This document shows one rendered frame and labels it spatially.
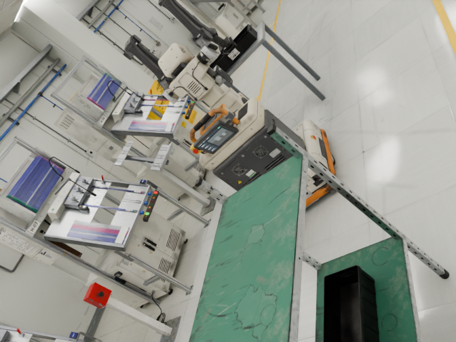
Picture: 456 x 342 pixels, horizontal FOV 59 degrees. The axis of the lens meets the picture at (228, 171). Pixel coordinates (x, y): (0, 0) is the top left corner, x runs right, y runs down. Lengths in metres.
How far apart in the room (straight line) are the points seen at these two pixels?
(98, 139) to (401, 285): 3.75
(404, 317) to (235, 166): 1.52
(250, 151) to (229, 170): 0.22
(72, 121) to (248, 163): 2.58
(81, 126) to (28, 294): 1.96
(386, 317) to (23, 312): 4.12
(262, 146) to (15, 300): 3.45
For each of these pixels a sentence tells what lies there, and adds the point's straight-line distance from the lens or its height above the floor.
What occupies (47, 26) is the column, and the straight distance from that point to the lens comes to 6.68.
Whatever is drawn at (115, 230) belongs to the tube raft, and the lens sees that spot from 3.53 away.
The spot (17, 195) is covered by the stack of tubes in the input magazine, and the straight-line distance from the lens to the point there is 3.78.
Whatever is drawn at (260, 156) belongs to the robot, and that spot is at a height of 0.55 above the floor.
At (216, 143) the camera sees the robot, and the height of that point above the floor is 0.84.
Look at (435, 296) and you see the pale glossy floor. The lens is 2.05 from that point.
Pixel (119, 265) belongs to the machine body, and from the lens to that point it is 3.72.
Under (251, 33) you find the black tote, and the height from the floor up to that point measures 0.87.
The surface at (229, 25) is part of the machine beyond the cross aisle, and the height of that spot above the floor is 0.42.
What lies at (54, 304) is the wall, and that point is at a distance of 5.22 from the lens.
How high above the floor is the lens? 1.64
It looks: 22 degrees down
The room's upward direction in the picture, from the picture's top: 53 degrees counter-clockwise
